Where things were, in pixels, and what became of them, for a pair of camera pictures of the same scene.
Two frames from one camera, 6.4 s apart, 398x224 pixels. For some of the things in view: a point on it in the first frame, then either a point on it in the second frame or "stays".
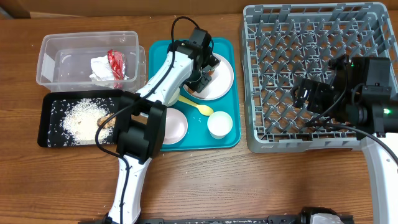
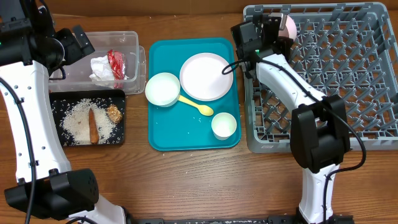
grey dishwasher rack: x=283 y=43 stays
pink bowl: x=176 y=127 -> x=290 y=29
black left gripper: x=203 y=83 -> x=75 y=51
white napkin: x=101 y=69 stays
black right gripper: x=318 y=92 -> x=285 y=44
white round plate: x=221 y=83 stays
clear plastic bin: x=91 y=60 stays
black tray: x=69 y=119 stays
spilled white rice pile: x=80 y=122 stays
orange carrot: x=209 y=73 -> x=93 y=131
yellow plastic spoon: x=204 y=109 stays
